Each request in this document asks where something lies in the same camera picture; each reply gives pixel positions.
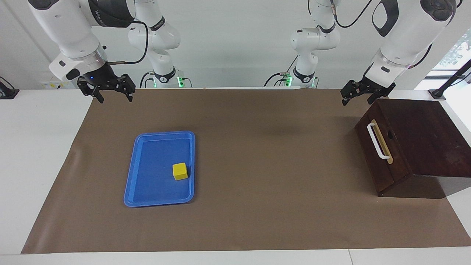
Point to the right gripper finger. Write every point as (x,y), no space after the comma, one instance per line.
(95,94)
(128,95)

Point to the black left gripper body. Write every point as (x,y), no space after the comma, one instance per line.
(368,86)

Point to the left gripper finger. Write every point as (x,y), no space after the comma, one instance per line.
(346,95)
(374,97)

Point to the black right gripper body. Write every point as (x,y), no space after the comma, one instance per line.
(101,77)

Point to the wooden drawer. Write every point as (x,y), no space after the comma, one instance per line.
(399,160)

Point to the yellow block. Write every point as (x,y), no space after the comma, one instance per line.
(180,171)

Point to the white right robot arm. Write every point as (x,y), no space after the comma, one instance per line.
(66,29)

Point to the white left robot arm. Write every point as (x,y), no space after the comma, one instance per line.
(412,33)

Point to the dark wooden cabinet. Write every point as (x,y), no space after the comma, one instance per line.
(430,140)

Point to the blue plastic tray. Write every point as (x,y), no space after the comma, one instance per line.
(154,173)

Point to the bright window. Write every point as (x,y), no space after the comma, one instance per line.
(456,48)

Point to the brown table mat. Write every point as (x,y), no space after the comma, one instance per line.
(257,184)

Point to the white wall socket box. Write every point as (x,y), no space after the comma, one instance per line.
(51,85)

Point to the black camera stand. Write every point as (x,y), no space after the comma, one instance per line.
(7,92)
(438,94)

